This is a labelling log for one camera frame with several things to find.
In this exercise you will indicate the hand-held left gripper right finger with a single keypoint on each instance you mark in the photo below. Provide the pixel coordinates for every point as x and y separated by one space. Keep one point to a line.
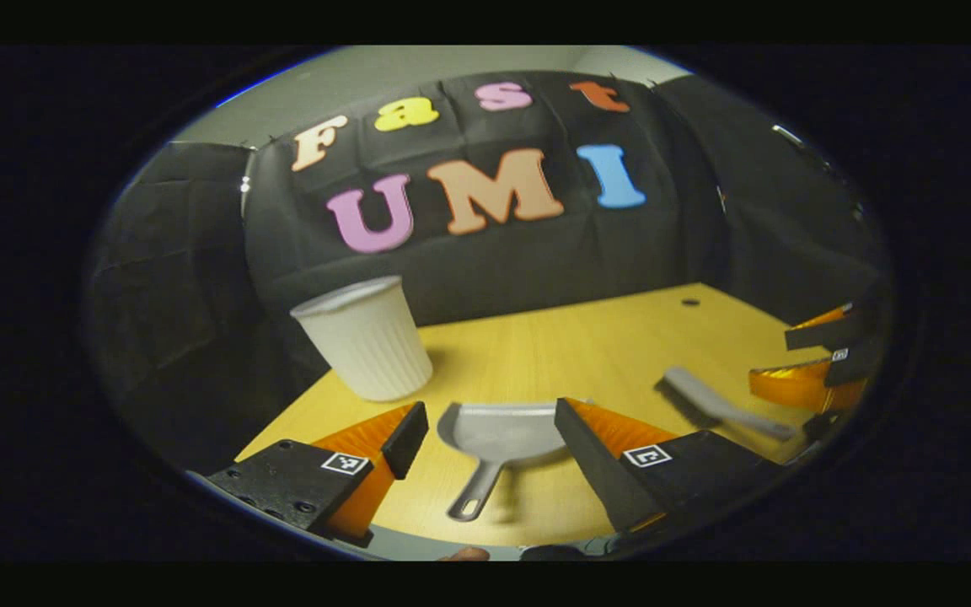
591 468

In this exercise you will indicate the small grey broom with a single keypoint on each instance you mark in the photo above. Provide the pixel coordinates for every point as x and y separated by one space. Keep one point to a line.
705 396

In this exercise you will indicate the white ribbed garbage bin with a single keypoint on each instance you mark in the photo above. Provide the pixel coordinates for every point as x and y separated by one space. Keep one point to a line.
367 346

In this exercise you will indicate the wooden desktop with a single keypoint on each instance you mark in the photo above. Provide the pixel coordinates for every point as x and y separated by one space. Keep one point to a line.
587 346

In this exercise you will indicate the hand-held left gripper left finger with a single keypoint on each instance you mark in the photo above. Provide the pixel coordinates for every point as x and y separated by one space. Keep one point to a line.
410 438

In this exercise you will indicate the grey dustpan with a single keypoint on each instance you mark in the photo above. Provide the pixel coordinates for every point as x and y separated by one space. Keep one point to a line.
502 430

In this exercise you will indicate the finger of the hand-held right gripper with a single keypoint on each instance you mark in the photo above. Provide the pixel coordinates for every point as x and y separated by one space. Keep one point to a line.
797 384
831 333

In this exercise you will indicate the black backdrop cloth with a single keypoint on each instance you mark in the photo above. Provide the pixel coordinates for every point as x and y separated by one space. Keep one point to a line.
536 253

